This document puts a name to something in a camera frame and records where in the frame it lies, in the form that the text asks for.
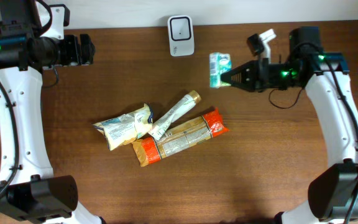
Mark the cream snack bag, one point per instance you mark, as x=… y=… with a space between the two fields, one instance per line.
x=126 y=128

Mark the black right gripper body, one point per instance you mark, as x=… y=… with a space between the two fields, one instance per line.
x=275 y=76

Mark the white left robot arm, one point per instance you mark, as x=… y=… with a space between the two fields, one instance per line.
x=29 y=190

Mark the orange spaghetti packet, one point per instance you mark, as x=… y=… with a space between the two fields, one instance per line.
x=179 y=138

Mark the green tissue pack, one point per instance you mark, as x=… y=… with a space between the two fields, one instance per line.
x=219 y=63

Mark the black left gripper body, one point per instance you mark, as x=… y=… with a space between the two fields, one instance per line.
x=70 y=53

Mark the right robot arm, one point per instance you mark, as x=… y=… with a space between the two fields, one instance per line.
x=324 y=76

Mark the white tube gold cap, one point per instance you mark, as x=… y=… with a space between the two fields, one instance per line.
x=178 y=110

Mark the white barcode scanner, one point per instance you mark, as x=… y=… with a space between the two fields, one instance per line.
x=181 y=35

